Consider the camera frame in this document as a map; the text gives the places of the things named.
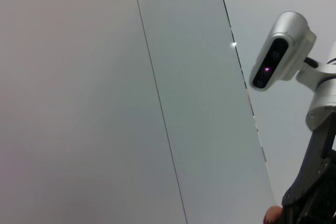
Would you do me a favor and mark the black canvas bag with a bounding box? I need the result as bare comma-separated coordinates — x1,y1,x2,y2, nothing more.
263,205,284,224

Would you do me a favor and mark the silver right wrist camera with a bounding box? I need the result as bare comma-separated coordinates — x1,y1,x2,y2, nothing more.
248,11,317,92

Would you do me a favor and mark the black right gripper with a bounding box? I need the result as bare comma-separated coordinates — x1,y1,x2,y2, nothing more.
275,113,336,224

